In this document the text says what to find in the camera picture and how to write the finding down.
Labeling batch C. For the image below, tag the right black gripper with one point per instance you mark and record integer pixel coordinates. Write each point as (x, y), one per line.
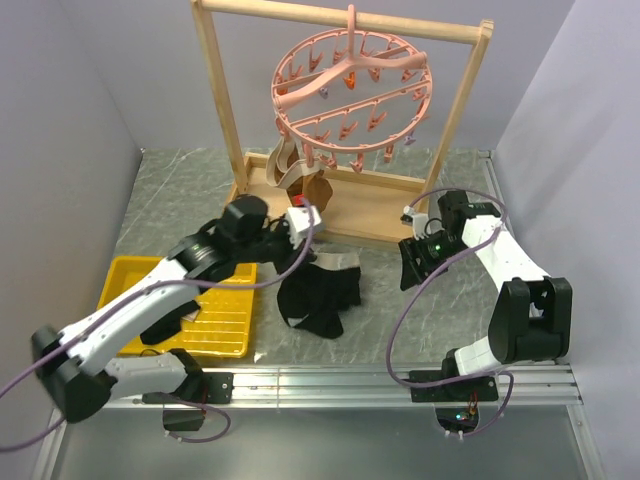
(411, 249)

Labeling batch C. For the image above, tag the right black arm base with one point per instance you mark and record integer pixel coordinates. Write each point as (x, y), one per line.
(457, 404)

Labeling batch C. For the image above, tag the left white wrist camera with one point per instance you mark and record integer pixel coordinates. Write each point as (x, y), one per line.
(300, 220)

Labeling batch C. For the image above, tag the yellow plastic tray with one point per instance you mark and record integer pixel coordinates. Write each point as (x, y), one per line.
(220, 329)

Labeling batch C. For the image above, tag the wooden hanging rack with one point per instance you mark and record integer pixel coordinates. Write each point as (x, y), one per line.
(365, 206)

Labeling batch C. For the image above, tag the brown underwear striped waistband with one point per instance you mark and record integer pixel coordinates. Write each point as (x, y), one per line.
(320, 190)

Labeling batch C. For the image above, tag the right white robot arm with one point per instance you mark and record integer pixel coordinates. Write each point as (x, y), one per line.
(531, 320)

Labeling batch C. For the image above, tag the black underwear in tray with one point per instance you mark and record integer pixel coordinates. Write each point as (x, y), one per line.
(169, 325)

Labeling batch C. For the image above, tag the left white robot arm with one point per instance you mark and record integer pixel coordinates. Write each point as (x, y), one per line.
(79, 366)

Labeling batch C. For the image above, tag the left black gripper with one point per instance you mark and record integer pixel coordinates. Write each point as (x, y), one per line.
(294, 256)

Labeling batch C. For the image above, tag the pink round clip hanger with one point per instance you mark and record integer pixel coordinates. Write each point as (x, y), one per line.
(347, 92)

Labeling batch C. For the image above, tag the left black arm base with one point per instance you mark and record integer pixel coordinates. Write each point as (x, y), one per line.
(186, 411)

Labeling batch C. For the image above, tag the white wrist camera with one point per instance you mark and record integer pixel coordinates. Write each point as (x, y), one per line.
(300, 220)
(416, 220)

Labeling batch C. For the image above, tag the black underwear beige waistband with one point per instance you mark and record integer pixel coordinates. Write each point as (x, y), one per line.
(313, 296)

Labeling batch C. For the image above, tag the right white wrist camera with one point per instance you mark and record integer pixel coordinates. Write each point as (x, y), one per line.
(416, 220)

